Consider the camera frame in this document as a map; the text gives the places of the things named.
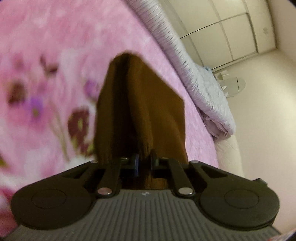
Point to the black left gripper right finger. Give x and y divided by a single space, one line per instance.
224 198

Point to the cream bed frame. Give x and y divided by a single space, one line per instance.
228 155

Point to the pink floral blanket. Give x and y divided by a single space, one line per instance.
54 59

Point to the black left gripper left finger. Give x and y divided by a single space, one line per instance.
63 199

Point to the lilac rolled quilt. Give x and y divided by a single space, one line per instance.
199 82

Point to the white wardrobe doors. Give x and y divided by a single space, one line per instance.
218 33

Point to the brown knitted garment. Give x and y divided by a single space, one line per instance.
136 114

